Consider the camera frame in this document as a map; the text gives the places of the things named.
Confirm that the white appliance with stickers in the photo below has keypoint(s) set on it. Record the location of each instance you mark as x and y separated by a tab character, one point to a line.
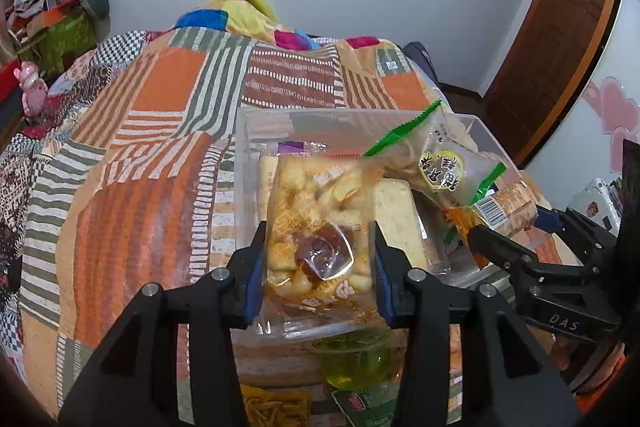
597	199

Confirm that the yellow strip snack packet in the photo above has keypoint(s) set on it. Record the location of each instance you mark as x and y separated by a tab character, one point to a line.
275	407

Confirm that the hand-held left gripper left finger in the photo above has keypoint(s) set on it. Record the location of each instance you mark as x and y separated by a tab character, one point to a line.
255	267

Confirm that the yellow multicolour fleece blanket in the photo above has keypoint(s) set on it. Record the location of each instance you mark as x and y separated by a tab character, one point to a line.
240	19

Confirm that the pile of clutter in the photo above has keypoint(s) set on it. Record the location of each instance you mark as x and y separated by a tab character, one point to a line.
35	7

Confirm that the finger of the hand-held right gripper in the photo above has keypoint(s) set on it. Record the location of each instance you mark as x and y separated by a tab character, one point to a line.
547	219
500	247

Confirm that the tan cracker packet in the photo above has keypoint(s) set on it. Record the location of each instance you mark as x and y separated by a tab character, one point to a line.
397	217

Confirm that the pink toy rabbit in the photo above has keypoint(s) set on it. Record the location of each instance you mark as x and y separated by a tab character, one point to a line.
31	89

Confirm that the brown wooden door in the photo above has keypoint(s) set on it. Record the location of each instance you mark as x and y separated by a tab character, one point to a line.
560	42

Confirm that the orange bread packet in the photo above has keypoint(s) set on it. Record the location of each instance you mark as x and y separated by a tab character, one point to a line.
505	207

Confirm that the green-edged clear pastry packet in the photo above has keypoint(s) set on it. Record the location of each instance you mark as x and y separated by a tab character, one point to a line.
435	157

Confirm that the orange striped patchwork bedspread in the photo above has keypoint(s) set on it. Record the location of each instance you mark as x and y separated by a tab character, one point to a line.
150	207

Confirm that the clear plastic container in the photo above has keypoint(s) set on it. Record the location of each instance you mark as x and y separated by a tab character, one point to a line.
247	187

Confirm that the purple snack packet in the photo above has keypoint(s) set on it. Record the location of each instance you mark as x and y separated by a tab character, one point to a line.
300	148

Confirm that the clear yellow puff snack packet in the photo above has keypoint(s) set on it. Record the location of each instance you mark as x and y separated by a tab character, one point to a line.
310	207

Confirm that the pink heart sticker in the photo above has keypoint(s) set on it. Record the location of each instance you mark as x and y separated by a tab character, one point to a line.
615	107

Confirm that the green snack packet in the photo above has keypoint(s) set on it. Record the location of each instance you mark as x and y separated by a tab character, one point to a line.
365	412

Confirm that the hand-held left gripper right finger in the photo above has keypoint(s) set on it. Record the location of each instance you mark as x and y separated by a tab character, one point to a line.
382	277

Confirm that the green jelly cup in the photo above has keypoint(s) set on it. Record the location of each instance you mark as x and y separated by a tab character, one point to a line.
355	362

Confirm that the checkered patterned quilt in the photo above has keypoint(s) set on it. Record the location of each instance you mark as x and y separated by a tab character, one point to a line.
120	49

